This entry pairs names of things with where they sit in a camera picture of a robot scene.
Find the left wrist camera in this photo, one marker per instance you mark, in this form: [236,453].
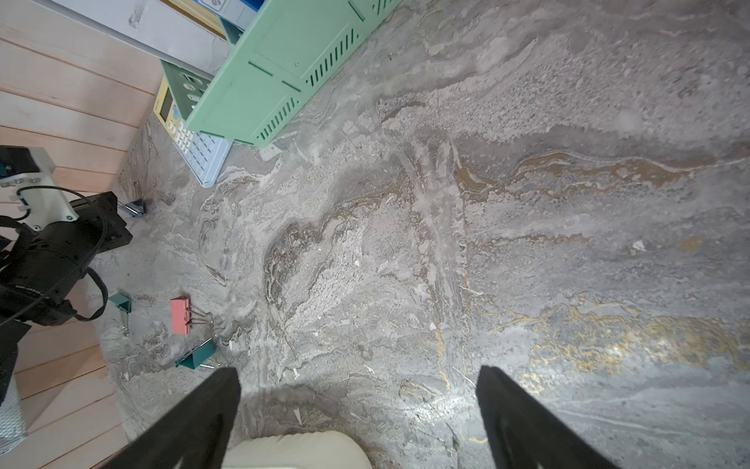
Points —
[28,174]

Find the teal binder clip left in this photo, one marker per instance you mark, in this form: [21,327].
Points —
[124,305]

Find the white binder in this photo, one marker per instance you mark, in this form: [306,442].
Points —
[153,27]

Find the white storage tray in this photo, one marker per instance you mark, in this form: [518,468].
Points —
[329,449]

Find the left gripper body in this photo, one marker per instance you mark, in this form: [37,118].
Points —
[99,228]

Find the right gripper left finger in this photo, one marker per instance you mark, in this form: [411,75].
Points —
[194,434]

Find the yellow blue calculator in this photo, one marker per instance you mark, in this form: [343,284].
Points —
[204,154]

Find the pink binder clip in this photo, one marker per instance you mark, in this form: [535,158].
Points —
[184,319]

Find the teal binder clip low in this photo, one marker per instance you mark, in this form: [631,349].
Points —
[199,355]

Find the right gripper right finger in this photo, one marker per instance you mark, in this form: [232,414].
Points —
[522,433]

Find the blue binder clip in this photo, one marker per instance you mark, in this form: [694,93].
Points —
[136,208]

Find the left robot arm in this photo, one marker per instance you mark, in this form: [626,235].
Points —
[39,269]

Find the green file organizer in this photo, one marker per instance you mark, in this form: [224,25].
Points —
[274,68]

